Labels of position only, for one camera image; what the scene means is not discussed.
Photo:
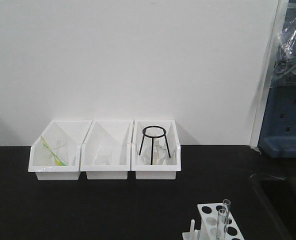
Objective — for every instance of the clear glass test tube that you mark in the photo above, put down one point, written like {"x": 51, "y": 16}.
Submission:
{"x": 222, "y": 218}
{"x": 226, "y": 203}

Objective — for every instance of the white test tube rack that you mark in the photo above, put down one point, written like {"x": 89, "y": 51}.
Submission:
{"x": 208, "y": 228}

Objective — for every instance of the blue-grey pegboard drying rack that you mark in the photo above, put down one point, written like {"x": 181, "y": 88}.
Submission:
{"x": 278, "y": 130}

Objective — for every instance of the black metal tripod stand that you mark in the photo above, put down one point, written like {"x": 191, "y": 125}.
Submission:
{"x": 154, "y": 134}

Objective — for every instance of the white right storage bin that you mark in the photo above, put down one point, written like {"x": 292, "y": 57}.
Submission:
{"x": 171, "y": 165}

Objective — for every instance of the white storage bin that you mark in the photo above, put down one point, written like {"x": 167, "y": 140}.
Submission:
{"x": 73, "y": 132}
{"x": 171, "y": 165}
{"x": 116, "y": 135}

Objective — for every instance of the clear glass flask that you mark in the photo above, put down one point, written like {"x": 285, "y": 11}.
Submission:
{"x": 154, "y": 156}

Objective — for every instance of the white middle storage bin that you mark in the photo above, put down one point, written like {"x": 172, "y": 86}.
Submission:
{"x": 116, "y": 135}

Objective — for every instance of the clear glass beaker middle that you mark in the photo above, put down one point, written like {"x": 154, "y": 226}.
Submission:
{"x": 103, "y": 157}

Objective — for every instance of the clear glass beaker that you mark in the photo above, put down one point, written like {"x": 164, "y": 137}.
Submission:
{"x": 62, "y": 152}
{"x": 103, "y": 157}

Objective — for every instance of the clear glass beaker left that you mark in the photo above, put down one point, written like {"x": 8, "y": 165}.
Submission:
{"x": 62, "y": 152}

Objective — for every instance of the white left storage bin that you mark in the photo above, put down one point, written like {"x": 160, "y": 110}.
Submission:
{"x": 73, "y": 132}

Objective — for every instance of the plastic bag of pegs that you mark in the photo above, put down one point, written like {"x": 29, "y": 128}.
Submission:
{"x": 284, "y": 72}

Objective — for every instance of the black lab sink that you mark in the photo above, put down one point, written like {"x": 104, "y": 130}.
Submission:
{"x": 278, "y": 196}

